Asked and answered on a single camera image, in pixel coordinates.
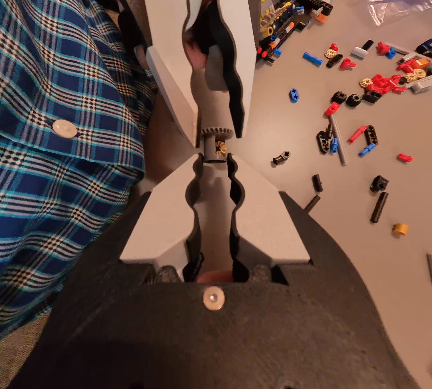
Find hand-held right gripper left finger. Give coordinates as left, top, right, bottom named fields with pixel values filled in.
left=119, top=153, right=205, bottom=283

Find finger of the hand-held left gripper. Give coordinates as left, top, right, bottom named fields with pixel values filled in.
left=138, top=0, right=200, bottom=148
left=204, top=0, right=262, bottom=140

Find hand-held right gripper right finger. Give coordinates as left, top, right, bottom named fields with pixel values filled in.
left=226, top=153, right=311, bottom=283

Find dark grey lego differential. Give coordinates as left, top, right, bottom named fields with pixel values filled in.
left=201, top=127, right=233, bottom=164

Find lego car chassis assembly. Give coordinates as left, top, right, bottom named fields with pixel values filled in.
left=256, top=0, right=341, bottom=64

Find long grey lego axle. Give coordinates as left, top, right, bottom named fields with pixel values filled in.
left=328, top=114, right=348, bottom=166

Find scattered small lego parts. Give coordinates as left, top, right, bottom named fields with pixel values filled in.
left=272, top=39, right=432, bottom=237

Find person's left hand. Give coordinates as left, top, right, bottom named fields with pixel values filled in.
left=184, top=35, right=208, bottom=69

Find person in blue plaid shirt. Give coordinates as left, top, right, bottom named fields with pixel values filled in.
left=0, top=0, right=159, bottom=339

